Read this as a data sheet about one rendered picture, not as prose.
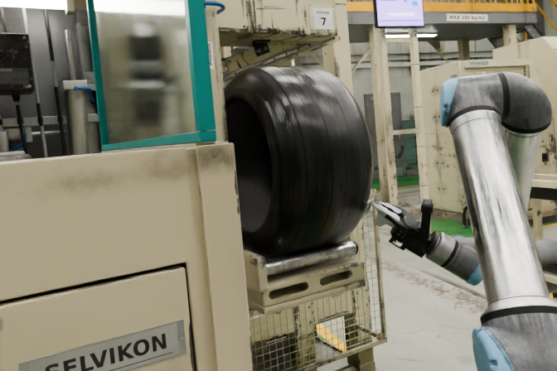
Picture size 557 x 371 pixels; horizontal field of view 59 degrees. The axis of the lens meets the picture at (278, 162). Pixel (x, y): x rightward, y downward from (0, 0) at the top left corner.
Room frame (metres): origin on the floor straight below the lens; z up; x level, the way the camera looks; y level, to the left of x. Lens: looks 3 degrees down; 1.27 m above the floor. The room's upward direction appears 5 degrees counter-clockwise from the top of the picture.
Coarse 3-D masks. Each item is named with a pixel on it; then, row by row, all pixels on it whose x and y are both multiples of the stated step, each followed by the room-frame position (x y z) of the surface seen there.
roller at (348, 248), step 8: (320, 248) 1.47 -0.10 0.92; (328, 248) 1.48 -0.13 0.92; (336, 248) 1.49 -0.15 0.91; (344, 248) 1.50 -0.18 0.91; (352, 248) 1.51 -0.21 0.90; (288, 256) 1.42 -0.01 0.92; (296, 256) 1.42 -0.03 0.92; (304, 256) 1.43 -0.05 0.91; (312, 256) 1.44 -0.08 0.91; (320, 256) 1.45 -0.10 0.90; (328, 256) 1.47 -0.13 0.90; (336, 256) 1.48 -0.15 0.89; (344, 256) 1.50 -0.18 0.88; (272, 264) 1.38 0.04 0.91; (280, 264) 1.39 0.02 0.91; (288, 264) 1.40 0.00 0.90; (296, 264) 1.41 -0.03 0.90; (304, 264) 1.43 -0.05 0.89; (312, 264) 1.45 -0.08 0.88; (272, 272) 1.38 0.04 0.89; (280, 272) 1.40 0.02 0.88
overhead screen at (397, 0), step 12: (384, 0) 5.34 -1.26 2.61; (396, 0) 5.39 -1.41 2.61; (408, 0) 5.44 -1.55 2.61; (420, 0) 5.49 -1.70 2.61; (384, 12) 5.33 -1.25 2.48; (396, 12) 5.38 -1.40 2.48; (408, 12) 5.43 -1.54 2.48; (420, 12) 5.48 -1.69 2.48; (384, 24) 5.33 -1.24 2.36; (396, 24) 5.38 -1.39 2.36; (408, 24) 5.43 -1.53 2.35; (420, 24) 5.48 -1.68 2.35
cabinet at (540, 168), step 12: (552, 120) 5.72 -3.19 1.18; (552, 132) 5.72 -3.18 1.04; (540, 144) 5.66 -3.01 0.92; (552, 144) 5.71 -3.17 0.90; (540, 156) 5.65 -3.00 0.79; (552, 156) 5.71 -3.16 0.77; (540, 168) 5.65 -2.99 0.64; (552, 168) 5.71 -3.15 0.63; (528, 204) 5.58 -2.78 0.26; (552, 204) 5.70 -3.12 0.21; (468, 216) 5.91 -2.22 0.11; (528, 216) 5.58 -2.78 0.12; (552, 216) 5.72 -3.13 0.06
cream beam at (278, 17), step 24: (216, 0) 1.69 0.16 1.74; (240, 0) 1.74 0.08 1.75; (264, 0) 1.79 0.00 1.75; (288, 0) 1.84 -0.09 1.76; (312, 0) 1.89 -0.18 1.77; (240, 24) 1.74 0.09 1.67; (264, 24) 1.78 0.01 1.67; (288, 24) 1.83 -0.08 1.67; (312, 24) 1.88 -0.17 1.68; (336, 24) 1.94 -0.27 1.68
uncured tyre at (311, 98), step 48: (240, 96) 1.47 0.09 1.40; (288, 96) 1.34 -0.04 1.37; (336, 96) 1.41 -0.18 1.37; (240, 144) 1.82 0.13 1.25; (288, 144) 1.30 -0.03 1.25; (336, 144) 1.33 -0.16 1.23; (240, 192) 1.79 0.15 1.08; (288, 192) 1.30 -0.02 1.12; (336, 192) 1.34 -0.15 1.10; (288, 240) 1.37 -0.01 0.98; (336, 240) 1.48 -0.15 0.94
